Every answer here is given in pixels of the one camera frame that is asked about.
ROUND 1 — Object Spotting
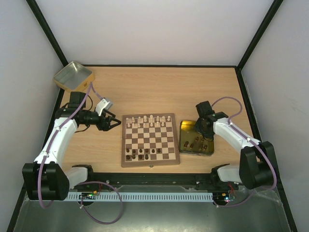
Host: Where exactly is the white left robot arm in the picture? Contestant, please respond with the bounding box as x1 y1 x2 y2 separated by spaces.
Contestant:
22 108 121 201

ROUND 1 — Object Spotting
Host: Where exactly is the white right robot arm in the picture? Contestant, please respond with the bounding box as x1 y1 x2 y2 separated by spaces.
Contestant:
195 97 279 189

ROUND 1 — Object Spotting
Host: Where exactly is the wooden chess board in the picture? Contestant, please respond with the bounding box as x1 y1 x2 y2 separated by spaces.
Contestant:
121 113 180 168

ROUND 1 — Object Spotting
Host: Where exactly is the yellow tin tray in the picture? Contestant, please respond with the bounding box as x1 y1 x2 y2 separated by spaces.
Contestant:
179 120 214 156

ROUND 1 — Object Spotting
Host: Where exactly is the gold tin box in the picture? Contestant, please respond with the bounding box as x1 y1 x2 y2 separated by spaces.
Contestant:
53 61 95 92

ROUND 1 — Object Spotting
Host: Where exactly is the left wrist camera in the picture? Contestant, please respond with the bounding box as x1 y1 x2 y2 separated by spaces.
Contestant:
95 98 113 116

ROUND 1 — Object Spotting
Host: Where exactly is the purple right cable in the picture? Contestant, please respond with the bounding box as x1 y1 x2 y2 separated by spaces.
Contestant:
211 96 278 208

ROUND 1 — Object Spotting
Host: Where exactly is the purple cable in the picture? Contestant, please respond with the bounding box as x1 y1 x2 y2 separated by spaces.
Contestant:
211 96 278 208
38 83 124 224

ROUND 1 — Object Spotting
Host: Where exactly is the black enclosure frame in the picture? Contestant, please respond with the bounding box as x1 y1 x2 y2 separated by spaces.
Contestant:
4 0 299 232

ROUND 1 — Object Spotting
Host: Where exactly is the white slotted cable duct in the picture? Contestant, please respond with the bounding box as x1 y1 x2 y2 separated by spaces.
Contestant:
64 192 213 202

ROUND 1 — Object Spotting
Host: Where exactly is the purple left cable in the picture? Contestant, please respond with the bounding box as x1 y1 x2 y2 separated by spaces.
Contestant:
38 83 124 224

